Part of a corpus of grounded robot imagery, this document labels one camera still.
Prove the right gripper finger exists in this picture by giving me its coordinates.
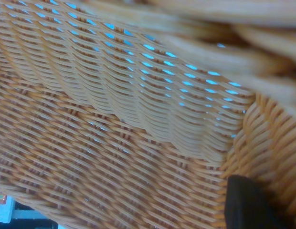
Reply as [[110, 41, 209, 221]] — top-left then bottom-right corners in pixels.
[[224, 175, 289, 229]]

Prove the white metal frame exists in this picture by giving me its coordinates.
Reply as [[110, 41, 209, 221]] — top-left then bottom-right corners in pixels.
[[0, 193, 46, 224]]

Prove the orange wicker basket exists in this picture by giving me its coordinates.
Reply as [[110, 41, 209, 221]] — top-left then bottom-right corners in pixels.
[[0, 0, 296, 229]]

